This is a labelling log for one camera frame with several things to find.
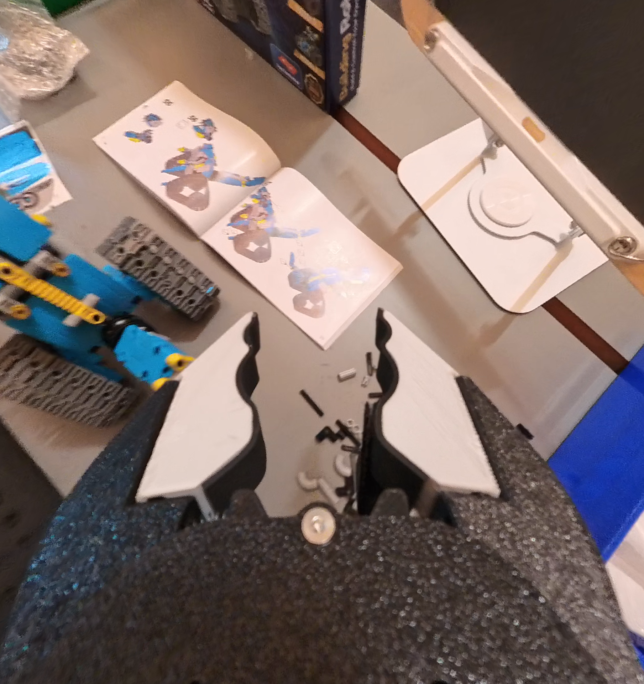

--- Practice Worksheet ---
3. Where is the black partition panel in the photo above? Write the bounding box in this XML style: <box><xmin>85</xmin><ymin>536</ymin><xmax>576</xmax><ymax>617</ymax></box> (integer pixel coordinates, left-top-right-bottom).
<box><xmin>434</xmin><ymin>0</ymin><xmax>644</xmax><ymax>241</ymax></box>

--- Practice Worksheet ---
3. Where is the blue storage bin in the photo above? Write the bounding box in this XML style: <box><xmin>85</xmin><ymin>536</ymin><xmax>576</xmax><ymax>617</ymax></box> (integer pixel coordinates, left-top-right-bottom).
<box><xmin>546</xmin><ymin>326</ymin><xmax>644</xmax><ymax>684</ymax></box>

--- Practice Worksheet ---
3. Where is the open instruction booklet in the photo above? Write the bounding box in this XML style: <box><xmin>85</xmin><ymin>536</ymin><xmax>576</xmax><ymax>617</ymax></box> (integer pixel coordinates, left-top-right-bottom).
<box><xmin>92</xmin><ymin>80</ymin><xmax>403</xmax><ymax>351</ymax></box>

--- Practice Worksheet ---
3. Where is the white desk lamp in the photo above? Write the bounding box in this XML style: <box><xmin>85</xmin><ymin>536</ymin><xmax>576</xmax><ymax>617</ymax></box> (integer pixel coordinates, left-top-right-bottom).
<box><xmin>397</xmin><ymin>0</ymin><xmax>644</xmax><ymax>316</ymax></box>

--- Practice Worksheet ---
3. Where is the grey desk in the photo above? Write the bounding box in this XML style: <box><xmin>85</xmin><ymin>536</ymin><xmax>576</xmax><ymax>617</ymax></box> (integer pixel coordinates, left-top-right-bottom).
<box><xmin>0</xmin><ymin>0</ymin><xmax>644</xmax><ymax>519</ymax></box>

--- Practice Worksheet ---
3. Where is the blue sticker sheet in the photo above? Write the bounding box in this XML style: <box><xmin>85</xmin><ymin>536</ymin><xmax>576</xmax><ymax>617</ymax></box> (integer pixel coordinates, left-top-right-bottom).
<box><xmin>0</xmin><ymin>120</ymin><xmax>73</xmax><ymax>214</ymax></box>

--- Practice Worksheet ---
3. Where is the green file tray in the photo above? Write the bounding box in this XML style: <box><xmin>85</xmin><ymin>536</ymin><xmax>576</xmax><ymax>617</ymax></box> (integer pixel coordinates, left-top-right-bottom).
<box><xmin>41</xmin><ymin>0</ymin><xmax>95</xmax><ymax>17</ymax></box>

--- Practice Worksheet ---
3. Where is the pile of small brick parts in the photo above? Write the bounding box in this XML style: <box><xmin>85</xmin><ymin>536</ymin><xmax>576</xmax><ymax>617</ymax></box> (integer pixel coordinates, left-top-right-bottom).
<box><xmin>295</xmin><ymin>350</ymin><xmax>387</xmax><ymax>514</ymax></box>

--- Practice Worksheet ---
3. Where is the toy robot box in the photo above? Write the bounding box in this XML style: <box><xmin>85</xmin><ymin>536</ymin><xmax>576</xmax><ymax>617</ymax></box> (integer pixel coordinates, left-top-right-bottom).
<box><xmin>196</xmin><ymin>0</ymin><xmax>368</xmax><ymax>113</ymax></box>

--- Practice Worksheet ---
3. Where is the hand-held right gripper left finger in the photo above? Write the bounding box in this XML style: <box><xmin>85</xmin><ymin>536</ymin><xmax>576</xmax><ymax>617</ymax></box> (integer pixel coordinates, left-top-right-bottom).
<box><xmin>135</xmin><ymin>312</ymin><xmax>269</xmax><ymax>519</ymax></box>

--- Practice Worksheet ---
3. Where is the crumpled clear plastic bag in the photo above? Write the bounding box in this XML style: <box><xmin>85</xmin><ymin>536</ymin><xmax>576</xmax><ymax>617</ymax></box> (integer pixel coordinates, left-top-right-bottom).
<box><xmin>605</xmin><ymin>481</ymin><xmax>644</xmax><ymax>653</ymax></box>

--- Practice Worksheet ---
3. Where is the tracked brick robot model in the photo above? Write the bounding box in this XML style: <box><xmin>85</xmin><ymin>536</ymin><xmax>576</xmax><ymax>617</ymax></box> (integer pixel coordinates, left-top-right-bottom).
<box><xmin>0</xmin><ymin>166</ymin><xmax>221</xmax><ymax>428</ymax></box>

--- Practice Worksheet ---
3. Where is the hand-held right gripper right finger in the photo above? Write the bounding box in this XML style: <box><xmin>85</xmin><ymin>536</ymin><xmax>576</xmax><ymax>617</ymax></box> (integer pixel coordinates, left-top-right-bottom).
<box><xmin>356</xmin><ymin>307</ymin><xmax>501</xmax><ymax>516</ymax></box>

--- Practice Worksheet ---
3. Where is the black studded mat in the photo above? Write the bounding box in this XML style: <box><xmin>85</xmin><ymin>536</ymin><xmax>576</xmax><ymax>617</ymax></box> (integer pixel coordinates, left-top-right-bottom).
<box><xmin>0</xmin><ymin>398</ymin><xmax>63</xmax><ymax>642</ymax></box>

